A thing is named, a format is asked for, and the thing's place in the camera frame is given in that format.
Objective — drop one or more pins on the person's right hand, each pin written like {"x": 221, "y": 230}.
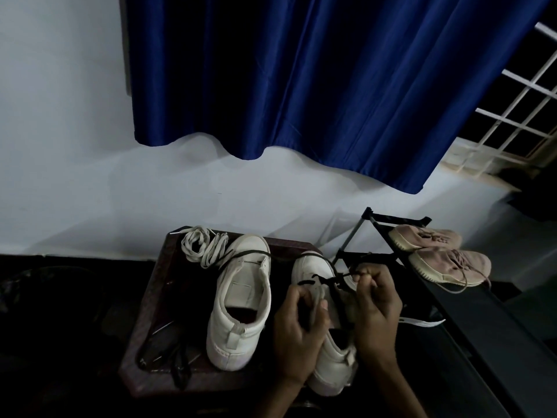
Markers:
{"x": 378, "y": 317}

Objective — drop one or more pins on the person's left hand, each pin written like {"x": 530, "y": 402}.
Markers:
{"x": 296, "y": 348}

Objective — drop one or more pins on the person's right forearm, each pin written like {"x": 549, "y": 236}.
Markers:
{"x": 398, "y": 391}

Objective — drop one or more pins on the black sneaker white sole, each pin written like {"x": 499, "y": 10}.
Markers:
{"x": 420, "y": 322}

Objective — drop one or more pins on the pink sneaker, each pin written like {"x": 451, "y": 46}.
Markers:
{"x": 439, "y": 267}
{"x": 411, "y": 239}

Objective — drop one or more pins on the black shoe rack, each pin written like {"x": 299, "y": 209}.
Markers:
{"x": 491, "y": 339}

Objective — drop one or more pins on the dark brown plastic stool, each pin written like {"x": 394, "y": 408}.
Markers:
{"x": 178, "y": 287}

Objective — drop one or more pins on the white window grille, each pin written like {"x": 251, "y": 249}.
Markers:
{"x": 513, "y": 113}

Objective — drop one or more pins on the blue curtain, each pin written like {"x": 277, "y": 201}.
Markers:
{"x": 326, "y": 69}

